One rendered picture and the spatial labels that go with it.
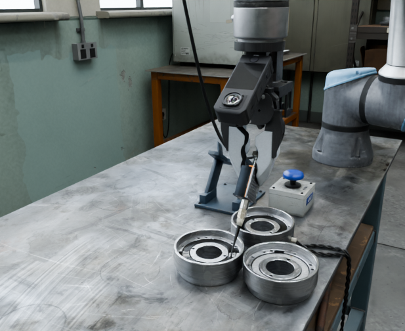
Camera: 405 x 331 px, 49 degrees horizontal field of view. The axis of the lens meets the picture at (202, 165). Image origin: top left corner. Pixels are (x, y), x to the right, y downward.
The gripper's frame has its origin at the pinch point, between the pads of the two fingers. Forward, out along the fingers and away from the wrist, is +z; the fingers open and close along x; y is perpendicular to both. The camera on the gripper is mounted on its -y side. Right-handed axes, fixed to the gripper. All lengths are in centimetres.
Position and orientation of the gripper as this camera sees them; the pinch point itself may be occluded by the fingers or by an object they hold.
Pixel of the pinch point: (250, 177)
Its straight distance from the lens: 68.0
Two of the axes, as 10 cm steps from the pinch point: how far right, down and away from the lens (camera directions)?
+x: -8.7, -1.6, 4.6
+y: 4.9, -3.0, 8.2
